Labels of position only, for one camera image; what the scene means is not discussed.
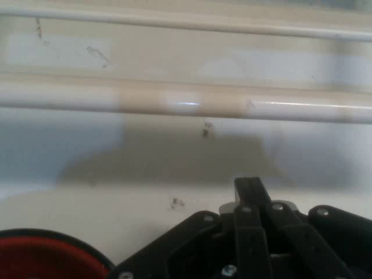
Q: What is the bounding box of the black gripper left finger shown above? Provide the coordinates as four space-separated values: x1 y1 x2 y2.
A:
110 176 271 279

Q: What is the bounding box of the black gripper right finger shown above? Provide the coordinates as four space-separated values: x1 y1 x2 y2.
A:
249 176 372 279

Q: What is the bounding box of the red bowl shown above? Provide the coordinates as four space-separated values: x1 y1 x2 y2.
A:
0 228 117 279

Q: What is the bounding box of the white cabinet rail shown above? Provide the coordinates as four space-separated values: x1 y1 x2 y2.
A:
0 0 372 125

